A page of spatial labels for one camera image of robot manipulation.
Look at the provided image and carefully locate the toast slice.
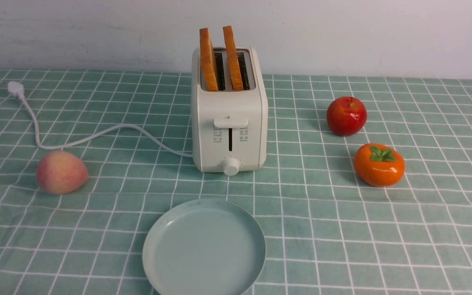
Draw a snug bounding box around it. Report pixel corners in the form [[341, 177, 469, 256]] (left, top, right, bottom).
[[199, 28, 219, 91], [223, 26, 244, 91]]

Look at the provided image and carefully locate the white two-slot toaster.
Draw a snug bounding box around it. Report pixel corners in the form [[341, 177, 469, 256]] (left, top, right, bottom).
[[191, 47, 269, 176]]

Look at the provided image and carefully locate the light green round plate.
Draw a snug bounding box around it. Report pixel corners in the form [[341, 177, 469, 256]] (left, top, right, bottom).
[[142, 198, 266, 295]]

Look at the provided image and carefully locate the red apple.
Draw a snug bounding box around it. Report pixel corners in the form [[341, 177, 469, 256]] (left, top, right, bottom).
[[327, 96, 367, 137]]

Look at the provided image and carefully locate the green checked tablecloth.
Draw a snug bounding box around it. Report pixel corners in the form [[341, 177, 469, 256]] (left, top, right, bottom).
[[0, 69, 472, 295]]

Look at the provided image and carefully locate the orange persimmon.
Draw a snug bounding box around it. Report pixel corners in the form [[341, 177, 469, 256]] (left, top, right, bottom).
[[353, 143, 405, 187]]

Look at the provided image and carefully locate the pink peach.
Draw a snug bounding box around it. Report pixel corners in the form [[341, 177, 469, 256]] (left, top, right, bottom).
[[36, 150, 89, 195]]

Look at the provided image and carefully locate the white toaster power cord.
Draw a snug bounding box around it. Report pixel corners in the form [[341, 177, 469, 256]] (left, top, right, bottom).
[[7, 81, 193, 158]]

